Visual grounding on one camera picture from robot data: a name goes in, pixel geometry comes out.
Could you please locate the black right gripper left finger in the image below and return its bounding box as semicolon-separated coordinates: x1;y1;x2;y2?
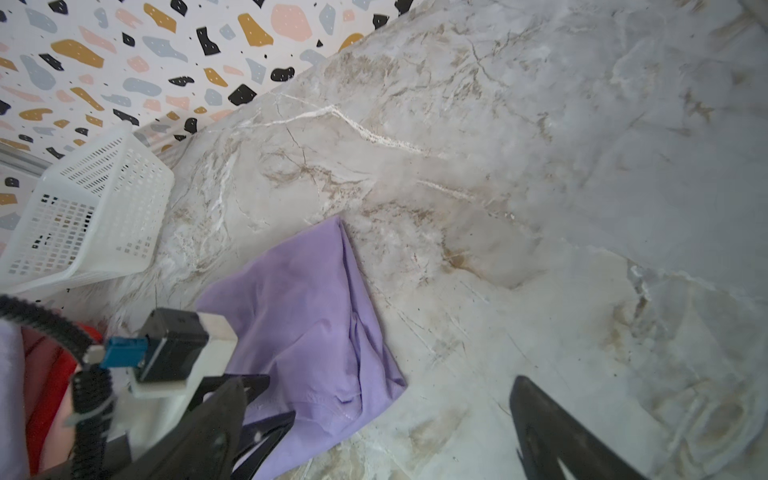
113;377;247;480

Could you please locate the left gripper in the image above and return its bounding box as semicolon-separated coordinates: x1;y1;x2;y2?
107;374;296;480

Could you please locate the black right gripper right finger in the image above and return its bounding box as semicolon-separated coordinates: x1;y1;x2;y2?
509;376;643;479

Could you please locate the purple SHINE t-shirt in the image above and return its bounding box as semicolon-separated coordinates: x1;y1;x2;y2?
195;217;407;479

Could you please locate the folded purple t-shirt on stack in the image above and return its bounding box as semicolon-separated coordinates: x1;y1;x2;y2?
0;320;29;479

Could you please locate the folded red t-shirt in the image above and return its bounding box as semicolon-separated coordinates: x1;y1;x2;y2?
21;327;79;476

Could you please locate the white plastic laundry basket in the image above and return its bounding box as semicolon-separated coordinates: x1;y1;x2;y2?
1;122;175;294

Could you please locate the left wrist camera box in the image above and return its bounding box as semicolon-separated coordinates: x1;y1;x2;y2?
99;308;238;403

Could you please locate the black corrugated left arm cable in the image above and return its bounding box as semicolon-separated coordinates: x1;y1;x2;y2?
0;293;115;480

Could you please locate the left corner aluminium post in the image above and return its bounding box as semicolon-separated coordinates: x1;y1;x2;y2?
0;143;51;178

